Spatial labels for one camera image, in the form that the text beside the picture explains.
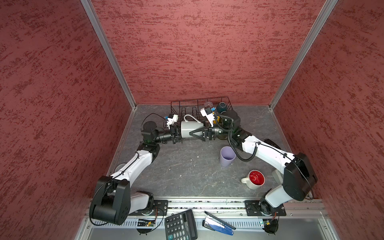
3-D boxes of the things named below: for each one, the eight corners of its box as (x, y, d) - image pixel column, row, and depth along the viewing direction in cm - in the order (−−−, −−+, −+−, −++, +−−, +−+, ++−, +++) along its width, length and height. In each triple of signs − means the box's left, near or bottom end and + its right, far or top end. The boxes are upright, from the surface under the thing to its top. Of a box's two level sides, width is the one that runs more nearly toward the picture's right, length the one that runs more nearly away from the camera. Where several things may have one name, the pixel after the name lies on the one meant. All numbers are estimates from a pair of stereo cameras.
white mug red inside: (241, 189, 82) (245, 185, 76) (239, 175, 87) (242, 170, 81) (261, 189, 82) (267, 185, 76) (257, 175, 88) (263, 170, 81)
